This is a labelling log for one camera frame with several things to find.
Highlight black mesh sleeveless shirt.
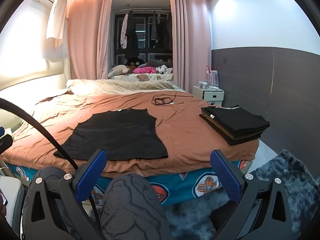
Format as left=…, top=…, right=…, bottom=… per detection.
left=61, top=109, right=168, bottom=161

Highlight stack of folded dark clothes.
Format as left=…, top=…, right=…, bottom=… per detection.
left=199, top=105, right=270, bottom=146

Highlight hanging dark clothes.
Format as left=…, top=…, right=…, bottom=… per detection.
left=114, top=10, right=173, bottom=63

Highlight grey fluffy rug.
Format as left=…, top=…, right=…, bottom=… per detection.
left=165, top=150, right=319, bottom=239

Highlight person leg patterned trousers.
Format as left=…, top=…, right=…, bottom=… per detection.
left=100, top=174, right=173, bottom=240

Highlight blue patterned bed sheet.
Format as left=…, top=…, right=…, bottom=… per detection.
left=6, top=160, right=253, bottom=206

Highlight cream bedside cabinet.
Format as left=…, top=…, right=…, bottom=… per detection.
left=192, top=86, right=225, bottom=106

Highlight cream blanket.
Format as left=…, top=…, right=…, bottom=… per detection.
left=66, top=79, right=174, bottom=96

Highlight beige plush toy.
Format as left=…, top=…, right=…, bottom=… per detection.
left=108, top=64, right=130, bottom=79

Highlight pink cloth on bed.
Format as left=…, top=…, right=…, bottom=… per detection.
left=133, top=67, right=157, bottom=74

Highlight white hanging shirt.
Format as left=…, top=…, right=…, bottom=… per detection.
left=46, top=0, right=68, bottom=47

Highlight pink curtain left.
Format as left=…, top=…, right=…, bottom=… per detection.
left=68, top=0, right=112, bottom=80

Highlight pink curtain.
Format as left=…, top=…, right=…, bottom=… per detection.
left=170, top=0, right=212, bottom=93
left=68, top=0, right=112, bottom=80

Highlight pink curtain right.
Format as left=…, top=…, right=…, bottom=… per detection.
left=170, top=0, right=212, bottom=93

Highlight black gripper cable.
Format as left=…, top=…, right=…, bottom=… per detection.
left=0, top=97, right=102, bottom=233

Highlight black coiled cable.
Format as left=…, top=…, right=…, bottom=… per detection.
left=151, top=93, right=185, bottom=106

